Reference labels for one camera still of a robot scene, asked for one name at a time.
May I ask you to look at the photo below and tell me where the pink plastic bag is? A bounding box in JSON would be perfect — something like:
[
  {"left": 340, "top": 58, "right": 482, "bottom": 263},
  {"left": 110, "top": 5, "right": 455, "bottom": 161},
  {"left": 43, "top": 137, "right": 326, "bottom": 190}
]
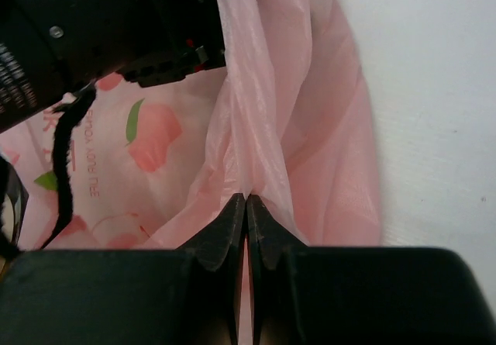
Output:
[{"left": 0, "top": 0, "right": 383, "bottom": 345}]

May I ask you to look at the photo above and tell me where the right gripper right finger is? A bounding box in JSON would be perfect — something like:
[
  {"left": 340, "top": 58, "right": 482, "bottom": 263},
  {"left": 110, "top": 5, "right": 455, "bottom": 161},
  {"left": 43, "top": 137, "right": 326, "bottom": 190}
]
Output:
[{"left": 246, "top": 195, "right": 495, "bottom": 344}]

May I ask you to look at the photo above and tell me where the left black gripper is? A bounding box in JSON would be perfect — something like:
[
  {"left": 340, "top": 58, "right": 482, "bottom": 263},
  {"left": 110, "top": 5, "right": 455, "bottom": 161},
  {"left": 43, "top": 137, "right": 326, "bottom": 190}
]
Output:
[{"left": 1, "top": 0, "right": 226, "bottom": 130}]

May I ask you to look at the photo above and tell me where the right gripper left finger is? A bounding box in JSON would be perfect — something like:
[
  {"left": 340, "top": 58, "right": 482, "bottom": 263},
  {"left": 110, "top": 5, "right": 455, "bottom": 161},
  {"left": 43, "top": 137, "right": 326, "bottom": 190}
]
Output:
[{"left": 1, "top": 194, "right": 245, "bottom": 344}]

